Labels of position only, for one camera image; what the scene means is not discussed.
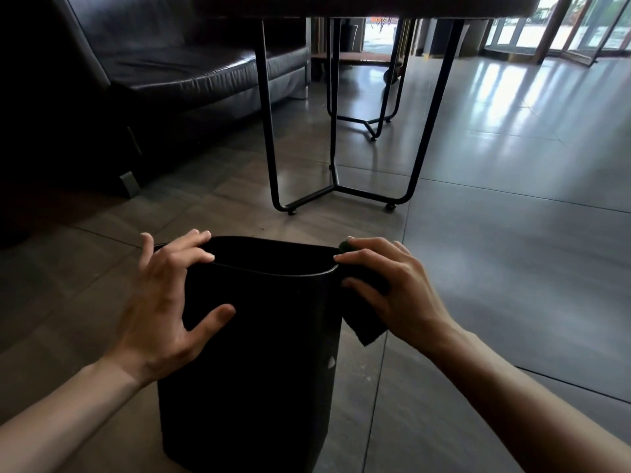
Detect glass entrance doors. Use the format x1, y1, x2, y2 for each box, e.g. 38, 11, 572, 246
484, 0, 631, 67

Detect black leather sofa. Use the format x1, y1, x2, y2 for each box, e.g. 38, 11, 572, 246
0, 0, 312, 249

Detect black floor sign stand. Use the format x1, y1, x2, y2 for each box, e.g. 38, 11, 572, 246
339, 22, 364, 53

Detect person's left hand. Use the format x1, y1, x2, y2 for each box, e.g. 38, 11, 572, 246
101, 229, 237, 388

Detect person's right hand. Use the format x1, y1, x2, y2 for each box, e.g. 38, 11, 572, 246
334, 236, 458, 358

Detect brown wooden pillar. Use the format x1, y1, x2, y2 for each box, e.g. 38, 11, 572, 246
534, 0, 576, 65

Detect person's left forearm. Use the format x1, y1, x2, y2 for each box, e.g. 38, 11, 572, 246
0, 358, 150, 473

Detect black metal table frame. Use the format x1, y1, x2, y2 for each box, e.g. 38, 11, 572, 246
325, 17, 414, 142

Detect black plastic trash bin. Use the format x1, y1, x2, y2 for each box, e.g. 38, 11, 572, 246
153, 236, 345, 467

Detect dark green cleaning cloth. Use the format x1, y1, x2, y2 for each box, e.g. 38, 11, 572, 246
338, 239, 391, 347

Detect table with black metal legs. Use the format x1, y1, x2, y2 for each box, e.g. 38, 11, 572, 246
191, 0, 541, 215

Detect person's right forearm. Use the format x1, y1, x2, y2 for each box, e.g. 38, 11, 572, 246
428, 324, 631, 473

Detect low wooden wheeled platform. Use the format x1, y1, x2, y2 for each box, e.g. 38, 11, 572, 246
311, 50, 404, 85

